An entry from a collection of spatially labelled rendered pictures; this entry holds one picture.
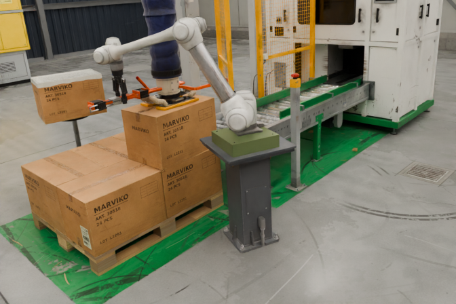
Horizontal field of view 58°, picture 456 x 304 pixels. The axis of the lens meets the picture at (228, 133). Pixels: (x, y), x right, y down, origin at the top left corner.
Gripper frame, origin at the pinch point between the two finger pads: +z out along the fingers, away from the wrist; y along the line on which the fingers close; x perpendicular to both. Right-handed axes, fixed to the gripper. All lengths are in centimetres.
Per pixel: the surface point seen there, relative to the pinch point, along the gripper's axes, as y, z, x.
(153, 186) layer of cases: -20, 62, -3
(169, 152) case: -20, 41, -20
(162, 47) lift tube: -6.5, -30.3, -34.6
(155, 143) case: -16.4, 32.9, -11.6
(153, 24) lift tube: -3, -47, -32
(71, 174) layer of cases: 28, 53, 33
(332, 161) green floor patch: -44, 107, -204
